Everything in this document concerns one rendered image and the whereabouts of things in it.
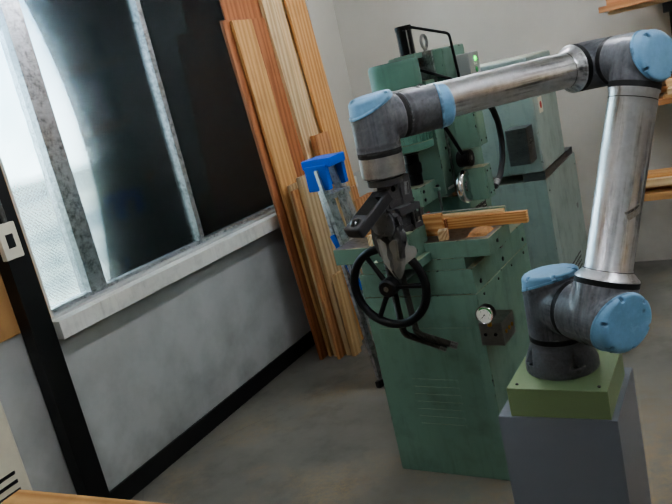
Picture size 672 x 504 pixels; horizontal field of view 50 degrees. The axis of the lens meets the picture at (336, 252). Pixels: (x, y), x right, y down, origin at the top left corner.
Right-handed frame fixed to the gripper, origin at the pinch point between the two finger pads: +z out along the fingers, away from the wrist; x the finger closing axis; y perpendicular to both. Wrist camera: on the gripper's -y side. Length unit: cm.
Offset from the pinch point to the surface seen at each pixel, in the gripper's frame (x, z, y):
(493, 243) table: 43, 21, 81
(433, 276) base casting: 62, 30, 70
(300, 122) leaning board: 236, -20, 152
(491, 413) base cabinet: 51, 81, 74
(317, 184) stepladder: 165, 5, 104
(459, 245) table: 52, 20, 74
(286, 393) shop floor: 196, 110, 78
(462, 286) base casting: 53, 34, 73
